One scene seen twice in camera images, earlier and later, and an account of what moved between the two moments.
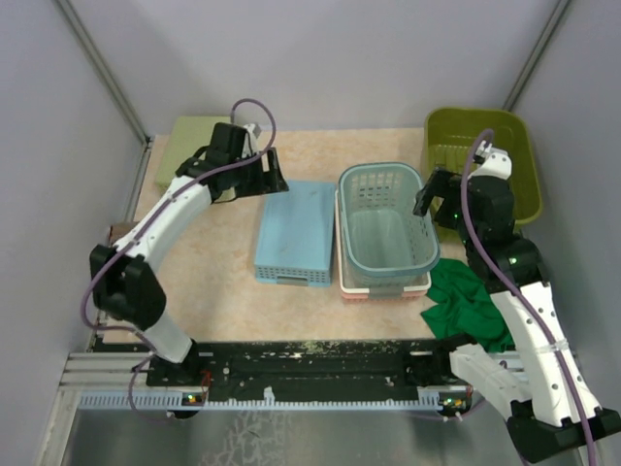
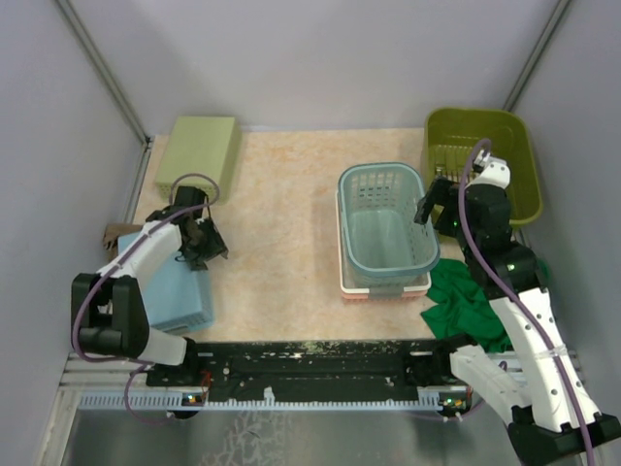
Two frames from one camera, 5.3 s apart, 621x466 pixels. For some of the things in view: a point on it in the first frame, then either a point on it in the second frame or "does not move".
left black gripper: [268, 182] → [215, 247]
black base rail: [310, 369] does not move
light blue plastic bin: [295, 235] → [178, 297]
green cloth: [465, 307] does not move
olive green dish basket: [447, 133] does not move
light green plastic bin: [190, 134] does not move
